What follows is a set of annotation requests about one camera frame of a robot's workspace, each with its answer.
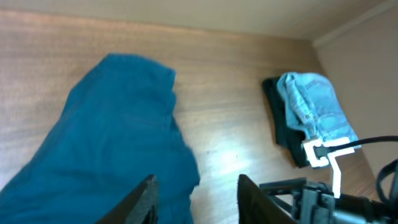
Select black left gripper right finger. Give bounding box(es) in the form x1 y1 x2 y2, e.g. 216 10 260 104
238 174 297 224

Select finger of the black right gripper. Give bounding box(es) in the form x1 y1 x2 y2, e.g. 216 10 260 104
259 178 311 215

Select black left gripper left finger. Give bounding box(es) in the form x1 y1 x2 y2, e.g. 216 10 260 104
96 174 159 224

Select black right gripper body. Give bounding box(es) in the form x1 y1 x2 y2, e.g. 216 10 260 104
290 185 397 224

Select navy blue shorts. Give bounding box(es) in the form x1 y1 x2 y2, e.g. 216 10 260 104
1 54 200 223

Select black folded garment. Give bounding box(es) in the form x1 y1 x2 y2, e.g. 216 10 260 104
262 77 309 168

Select light blue denim jeans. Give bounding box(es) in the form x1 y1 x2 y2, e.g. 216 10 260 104
276 72 358 142

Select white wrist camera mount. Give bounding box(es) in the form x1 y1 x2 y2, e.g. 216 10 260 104
302 137 355 198

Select black camera cable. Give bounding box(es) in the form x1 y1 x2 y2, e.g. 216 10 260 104
313 135 398 158

